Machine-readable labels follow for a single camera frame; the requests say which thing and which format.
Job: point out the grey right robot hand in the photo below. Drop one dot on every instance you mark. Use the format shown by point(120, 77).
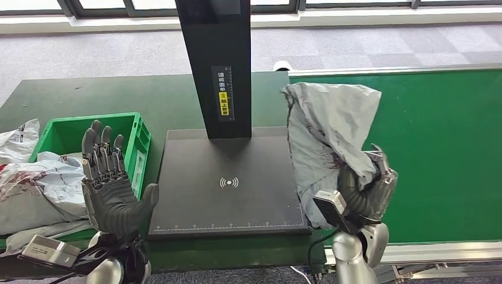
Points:
point(376, 196)

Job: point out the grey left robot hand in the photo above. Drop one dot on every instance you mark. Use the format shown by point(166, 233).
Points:
point(109, 200)

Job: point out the grey parcel bag red print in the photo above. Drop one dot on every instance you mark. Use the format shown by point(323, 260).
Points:
point(43, 188)
point(19, 141)
point(47, 231)
point(329, 117)

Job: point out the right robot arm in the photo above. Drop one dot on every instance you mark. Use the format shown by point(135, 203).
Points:
point(349, 255)

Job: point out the black inbound scanner machine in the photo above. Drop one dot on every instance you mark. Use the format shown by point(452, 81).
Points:
point(188, 188)

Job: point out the green conveyor belt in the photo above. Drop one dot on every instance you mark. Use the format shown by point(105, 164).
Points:
point(451, 156)

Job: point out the green plastic crate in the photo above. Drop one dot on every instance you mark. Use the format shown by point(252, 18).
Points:
point(62, 135)

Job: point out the dark green table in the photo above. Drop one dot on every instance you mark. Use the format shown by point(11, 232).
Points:
point(98, 94)

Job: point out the white window sill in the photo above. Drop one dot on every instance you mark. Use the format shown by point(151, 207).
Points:
point(353, 17)

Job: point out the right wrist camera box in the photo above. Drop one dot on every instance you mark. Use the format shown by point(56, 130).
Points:
point(331, 204)

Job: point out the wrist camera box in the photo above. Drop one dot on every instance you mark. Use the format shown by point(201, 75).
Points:
point(49, 251)
point(331, 204)

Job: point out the aluminium conveyor frame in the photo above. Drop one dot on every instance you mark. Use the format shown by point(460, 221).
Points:
point(431, 252)

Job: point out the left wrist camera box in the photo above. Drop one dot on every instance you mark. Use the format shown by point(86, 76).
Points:
point(49, 251)

